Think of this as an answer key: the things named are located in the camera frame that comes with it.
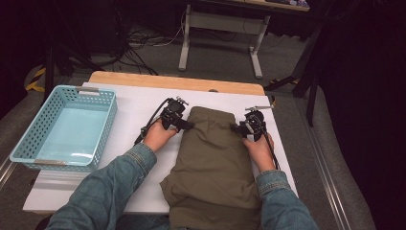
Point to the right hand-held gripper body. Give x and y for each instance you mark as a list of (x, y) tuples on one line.
[(253, 124)]

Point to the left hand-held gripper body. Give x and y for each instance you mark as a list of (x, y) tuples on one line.
[(172, 111)]

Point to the olive green pants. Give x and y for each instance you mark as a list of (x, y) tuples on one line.
[(210, 166)]

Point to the light blue plastic basket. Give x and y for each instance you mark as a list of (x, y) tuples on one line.
[(70, 127)]

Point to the person's left hand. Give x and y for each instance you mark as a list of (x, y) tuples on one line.
[(158, 135)]

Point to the person's right hand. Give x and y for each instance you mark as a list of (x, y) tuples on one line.
[(261, 153)]

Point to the black metal stand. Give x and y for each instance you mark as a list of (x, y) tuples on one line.
[(311, 89)]

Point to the person's legs in jeans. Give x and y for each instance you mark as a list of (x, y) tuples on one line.
[(143, 222)]

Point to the black tripod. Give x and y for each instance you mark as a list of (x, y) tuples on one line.
[(49, 70)]

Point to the yellow black striped tape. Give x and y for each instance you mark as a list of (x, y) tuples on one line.
[(35, 80)]

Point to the metal floor rail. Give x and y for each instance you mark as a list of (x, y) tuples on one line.
[(328, 179), (6, 171)]

